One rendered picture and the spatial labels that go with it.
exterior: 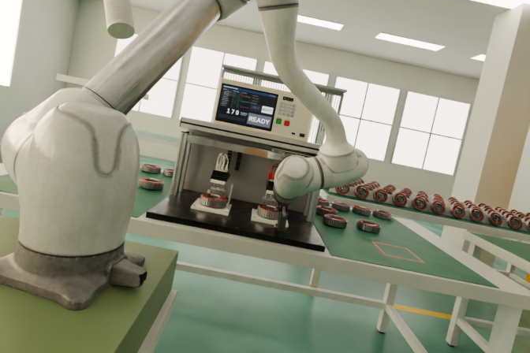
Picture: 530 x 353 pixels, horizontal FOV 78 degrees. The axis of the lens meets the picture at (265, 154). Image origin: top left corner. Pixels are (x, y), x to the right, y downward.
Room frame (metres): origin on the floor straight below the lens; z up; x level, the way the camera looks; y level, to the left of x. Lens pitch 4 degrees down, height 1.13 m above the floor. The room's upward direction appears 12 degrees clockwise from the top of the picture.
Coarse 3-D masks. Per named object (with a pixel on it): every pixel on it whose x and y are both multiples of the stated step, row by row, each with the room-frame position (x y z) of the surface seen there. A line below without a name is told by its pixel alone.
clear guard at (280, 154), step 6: (276, 150) 1.25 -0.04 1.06; (282, 150) 1.28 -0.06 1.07; (288, 150) 1.37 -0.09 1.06; (294, 150) 1.50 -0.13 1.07; (276, 156) 1.23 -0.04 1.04; (282, 156) 1.24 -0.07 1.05; (288, 156) 1.24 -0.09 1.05; (306, 156) 1.26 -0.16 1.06; (312, 156) 1.33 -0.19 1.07; (276, 162) 1.21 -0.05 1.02
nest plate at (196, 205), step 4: (196, 200) 1.37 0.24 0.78; (192, 204) 1.30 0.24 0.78; (196, 204) 1.31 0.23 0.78; (200, 204) 1.32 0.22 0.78; (228, 204) 1.41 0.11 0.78; (192, 208) 1.28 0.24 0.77; (196, 208) 1.28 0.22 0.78; (200, 208) 1.28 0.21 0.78; (204, 208) 1.28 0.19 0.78; (208, 208) 1.29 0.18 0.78; (212, 208) 1.30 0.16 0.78; (216, 208) 1.31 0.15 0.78; (220, 208) 1.32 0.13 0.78; (224, 208) 1.34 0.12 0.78; (228, 208) 1.35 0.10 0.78; (212, 212) 1.28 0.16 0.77; (216, 212) 1.28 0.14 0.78; (220, 212) 1.28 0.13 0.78; (224, 212) 1.28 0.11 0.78; (228, 212) 1.29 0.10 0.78
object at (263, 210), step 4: (264, 204) 1.39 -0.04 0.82; (260, 208) 1.32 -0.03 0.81; (264, 208) 1.32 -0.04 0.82; (268, 208) 1.39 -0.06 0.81; (272, 208) 1.39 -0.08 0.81; (276, 208) 1.38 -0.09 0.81; (260, 212) 1.32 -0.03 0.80; (264, 212) 1.31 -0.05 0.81; (268, 212) 1.30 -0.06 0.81; (272, 212) 1.31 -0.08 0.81; (276, 212) 1.31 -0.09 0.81; (264, 216) 1.31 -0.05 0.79; (268, 216) 1.30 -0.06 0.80; (272, 216) 1.30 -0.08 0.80; (276, 216) 1.31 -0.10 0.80
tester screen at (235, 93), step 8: (224, 88) 1.48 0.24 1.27; (232, 88) 1.48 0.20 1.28; (240, 88) 1.48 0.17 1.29; (224, 96) 1.48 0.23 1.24; (232, 96) 1.48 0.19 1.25; (240, 96) 1.48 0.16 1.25; (248, 96) 1.48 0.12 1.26; (256, 96) 1.48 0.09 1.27; (264, 96) 1.48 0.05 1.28; (272, 96) 1.48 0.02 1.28; (224, 104) 1.48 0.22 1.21; (232, 104) 1.48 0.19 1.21; (240, 104) 1.48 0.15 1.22; (248, 104) 1.48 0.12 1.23; (256, 104) 1.48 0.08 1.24; (264, 104) 1.48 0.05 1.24; (272, 104) 1.48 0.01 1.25; (224, 112) 1.48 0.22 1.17; (240, 112) 1.48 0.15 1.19; (248, 112) 1.48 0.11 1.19; (256, 112) 1.48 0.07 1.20; (224, 120) 1.48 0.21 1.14; (232, 120) 1.48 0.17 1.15
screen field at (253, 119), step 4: (248, 116) 1.48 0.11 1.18; (252, 116) 1.48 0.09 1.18; (256, 116) 1.48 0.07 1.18; (260, 116) 1.48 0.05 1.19; (264, 116) 1.48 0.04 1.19; (248, 120) 1.48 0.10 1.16; (252, 120) 1.48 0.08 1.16; (256, 120) 1.48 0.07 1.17; (260, 120) 1.48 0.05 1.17; (264, 120) 1.48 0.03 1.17; (268, 120) 1.48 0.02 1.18; (256, 124) 1.48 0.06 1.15; (260, 124) 1.48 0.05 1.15; (264, 124) 1.48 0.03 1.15; (268, 124) 1.48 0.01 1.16
